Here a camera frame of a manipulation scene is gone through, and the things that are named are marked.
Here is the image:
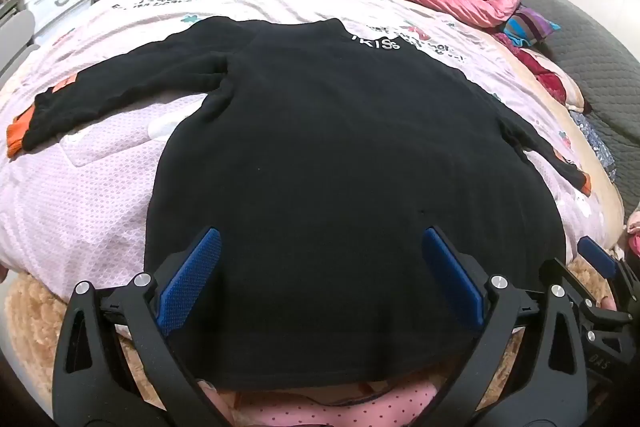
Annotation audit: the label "beige bed sheet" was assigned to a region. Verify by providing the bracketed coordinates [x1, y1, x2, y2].
[495, 32, 626, 228]

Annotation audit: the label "black sweater with orange cuffs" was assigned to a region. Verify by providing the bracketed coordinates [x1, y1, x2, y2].
[7, 16, 593, 395]

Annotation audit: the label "grey quilted headboard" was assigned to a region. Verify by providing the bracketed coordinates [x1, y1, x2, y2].
[500, 0, 640, 212]

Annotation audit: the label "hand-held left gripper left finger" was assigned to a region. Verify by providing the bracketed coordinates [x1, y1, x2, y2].
[52, 226, 236, 427]

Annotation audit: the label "pink dotted pants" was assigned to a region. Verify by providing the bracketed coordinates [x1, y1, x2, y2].
[197, 377, 451, 427]

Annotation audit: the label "red floral pillow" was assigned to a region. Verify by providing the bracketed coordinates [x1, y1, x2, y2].
[520, 49, 568, 102]

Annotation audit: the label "blue floral cloth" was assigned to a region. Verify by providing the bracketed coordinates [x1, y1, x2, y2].
[570, 107, 618, 180]

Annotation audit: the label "beige fluffy blanket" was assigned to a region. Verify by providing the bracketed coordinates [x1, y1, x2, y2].
[5, 257, 621, 408]

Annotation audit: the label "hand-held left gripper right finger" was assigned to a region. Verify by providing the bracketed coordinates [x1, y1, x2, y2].
[421, 226, 588, 427]

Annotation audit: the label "striped colourful pillow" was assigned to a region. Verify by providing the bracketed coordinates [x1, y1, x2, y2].
[502, 4, 561, 48]

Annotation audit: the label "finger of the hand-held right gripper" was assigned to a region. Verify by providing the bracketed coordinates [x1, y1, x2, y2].
[576, 236, 621, 280]

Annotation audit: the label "grey chair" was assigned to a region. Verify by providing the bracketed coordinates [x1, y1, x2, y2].
[0, 12, 38, 78]

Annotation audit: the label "pink soft item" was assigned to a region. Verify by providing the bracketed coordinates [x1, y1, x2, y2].
[625, 212, 640, 255]

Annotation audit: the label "pink strawberry print quilt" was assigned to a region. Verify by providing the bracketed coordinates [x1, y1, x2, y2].
[0, 0, 626, 308]

